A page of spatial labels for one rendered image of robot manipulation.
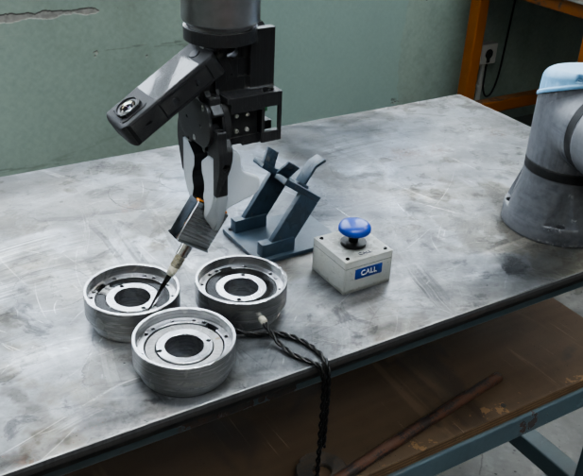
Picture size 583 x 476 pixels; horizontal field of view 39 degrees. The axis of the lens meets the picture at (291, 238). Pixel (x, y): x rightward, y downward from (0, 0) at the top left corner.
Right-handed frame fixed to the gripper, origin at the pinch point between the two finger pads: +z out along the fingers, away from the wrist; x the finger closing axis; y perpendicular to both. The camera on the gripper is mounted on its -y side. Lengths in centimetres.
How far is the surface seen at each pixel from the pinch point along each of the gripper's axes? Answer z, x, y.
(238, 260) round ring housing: 9.5, 3.9, 6.5
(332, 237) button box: 8.6, 1.9, 18.6
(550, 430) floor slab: 94, 21, 102
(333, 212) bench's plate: 13.2, 14.3, 27.7
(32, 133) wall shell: 54, 160, 23
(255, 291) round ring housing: 11.4, -0.5, 6.4
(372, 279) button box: 12.1, -4.0, 20.8
